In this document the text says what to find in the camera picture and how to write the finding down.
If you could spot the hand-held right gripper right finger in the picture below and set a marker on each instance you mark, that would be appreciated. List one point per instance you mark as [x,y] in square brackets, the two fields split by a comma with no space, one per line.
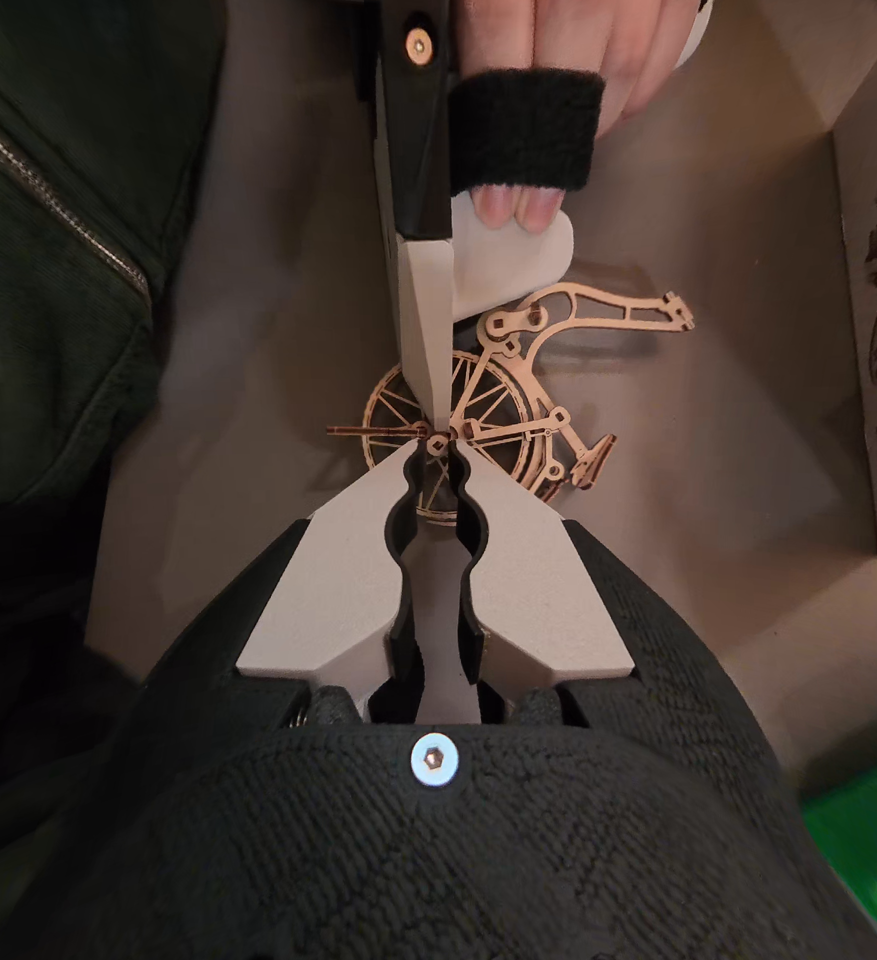
[551,592]

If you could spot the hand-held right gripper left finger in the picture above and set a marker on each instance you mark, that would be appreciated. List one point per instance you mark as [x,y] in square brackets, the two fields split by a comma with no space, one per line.
[318,592]

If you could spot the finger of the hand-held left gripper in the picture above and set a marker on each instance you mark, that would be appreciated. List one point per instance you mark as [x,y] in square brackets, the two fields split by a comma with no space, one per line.
[427,322]

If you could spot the wooden bicycle model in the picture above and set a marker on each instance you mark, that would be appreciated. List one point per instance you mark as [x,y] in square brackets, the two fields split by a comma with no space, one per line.
[517,330]

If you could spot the grey desk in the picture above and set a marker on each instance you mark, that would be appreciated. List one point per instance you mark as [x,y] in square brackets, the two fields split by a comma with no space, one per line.
[708,465]

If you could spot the person's left hand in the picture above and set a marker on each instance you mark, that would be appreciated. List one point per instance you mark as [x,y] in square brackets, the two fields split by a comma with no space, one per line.
[603,45]

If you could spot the dark green jacket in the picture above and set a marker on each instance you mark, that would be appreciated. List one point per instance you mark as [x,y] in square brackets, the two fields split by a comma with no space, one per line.
[48,285]

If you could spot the green plastic bin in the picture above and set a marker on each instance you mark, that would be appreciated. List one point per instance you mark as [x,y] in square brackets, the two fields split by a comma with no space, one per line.
[870,870]

